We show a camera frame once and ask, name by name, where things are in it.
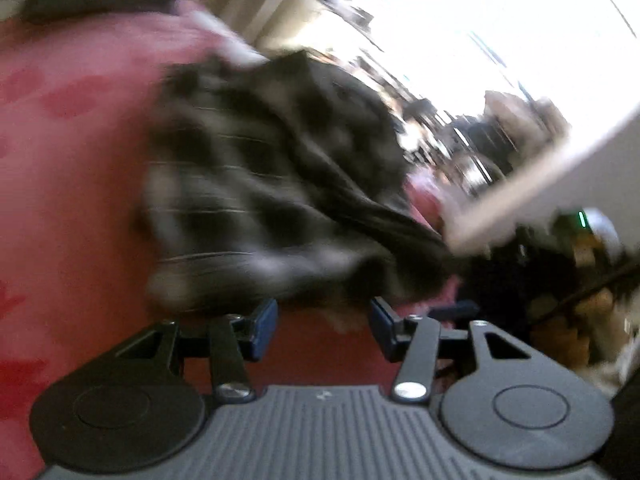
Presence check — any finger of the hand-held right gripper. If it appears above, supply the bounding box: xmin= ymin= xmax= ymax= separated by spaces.
xmin=429 ymin=301 xmax=473 ymax=321

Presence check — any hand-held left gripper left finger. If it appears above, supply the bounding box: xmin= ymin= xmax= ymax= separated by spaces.
xmin=112 ymin=298 xmax=279 ymax=403

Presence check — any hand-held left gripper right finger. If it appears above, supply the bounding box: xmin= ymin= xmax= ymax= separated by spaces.
xmin=369 ymin=296 xmax=538 ymax=403

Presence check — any wheelchair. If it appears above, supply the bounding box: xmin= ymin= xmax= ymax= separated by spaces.
xmin=440 ymin=115 xmax=521 ymax=181

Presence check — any beige cloth bundle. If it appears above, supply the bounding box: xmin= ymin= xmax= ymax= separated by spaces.
xmin=482 ymin=89 xmax=571 ymax=141

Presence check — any pink floral blanket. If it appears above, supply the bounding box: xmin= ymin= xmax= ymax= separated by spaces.
xmin=0 ymin=0 xmax=461 ymax=471

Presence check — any black cable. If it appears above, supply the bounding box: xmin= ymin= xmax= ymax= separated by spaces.
xmin=537 ymin=260 xmax=640 ymax=323

